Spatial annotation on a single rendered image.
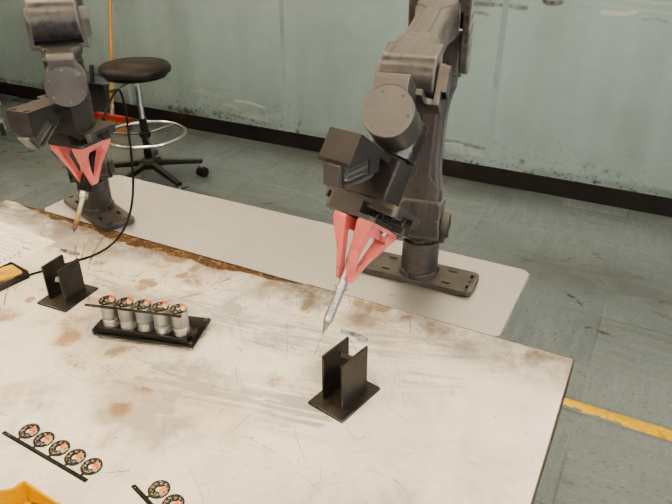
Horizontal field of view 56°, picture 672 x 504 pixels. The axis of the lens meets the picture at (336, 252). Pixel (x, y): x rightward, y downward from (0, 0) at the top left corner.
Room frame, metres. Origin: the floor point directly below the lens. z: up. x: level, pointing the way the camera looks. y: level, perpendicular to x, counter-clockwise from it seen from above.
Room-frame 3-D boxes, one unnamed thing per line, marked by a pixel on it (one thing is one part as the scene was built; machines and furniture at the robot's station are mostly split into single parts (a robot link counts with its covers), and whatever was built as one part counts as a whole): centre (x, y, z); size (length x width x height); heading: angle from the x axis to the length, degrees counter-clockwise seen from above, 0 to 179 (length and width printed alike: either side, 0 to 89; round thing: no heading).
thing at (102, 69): (3.08, 0.96, 0.62); 0.34 x 0.34 x 0.02
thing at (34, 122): (0.92, 0.43, 1.03); 0.11 x 0.07 x 0.06; 157
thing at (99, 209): (1.21, 0.50, 0.79); 0.20 x 0.07 x 0.08; 43
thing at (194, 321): (0.79, 0.28, 0.76); 0.16 x 0.07 x 0.01; 78
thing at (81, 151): (0.97, 0.41, 0.96); 0.07 x 0.07 x 0.09; 67
